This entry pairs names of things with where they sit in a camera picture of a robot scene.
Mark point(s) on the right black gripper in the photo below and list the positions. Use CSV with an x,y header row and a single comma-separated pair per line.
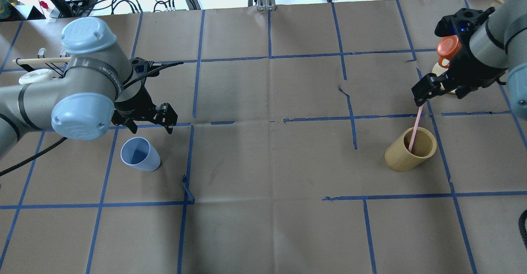
x,y
466,65

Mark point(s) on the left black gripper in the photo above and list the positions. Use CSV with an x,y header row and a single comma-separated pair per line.
x,y
134,101

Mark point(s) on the light blue plastic cup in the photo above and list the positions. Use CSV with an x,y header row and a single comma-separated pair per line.
x,y
140,154

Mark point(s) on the pink chopstick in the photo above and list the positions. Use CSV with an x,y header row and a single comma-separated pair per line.
x,y
415,129

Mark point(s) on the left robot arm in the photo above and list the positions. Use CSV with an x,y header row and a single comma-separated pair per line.
x,y
100,86

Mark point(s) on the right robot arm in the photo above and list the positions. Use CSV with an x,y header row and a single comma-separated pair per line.
x,y
510,25

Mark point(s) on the wooden mug tree stand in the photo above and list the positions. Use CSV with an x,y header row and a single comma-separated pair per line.
x,y
447,85

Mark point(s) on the orange mug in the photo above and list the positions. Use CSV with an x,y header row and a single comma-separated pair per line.
x,y
446,48

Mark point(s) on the bamboo cylinder holder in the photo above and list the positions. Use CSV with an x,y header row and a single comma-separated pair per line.
x,y
397,156

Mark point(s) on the white smiley face mug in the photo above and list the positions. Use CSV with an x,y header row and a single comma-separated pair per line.
x,y
39,75

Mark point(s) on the black wire mug rack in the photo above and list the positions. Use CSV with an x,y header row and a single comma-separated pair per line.
x,y
57,65

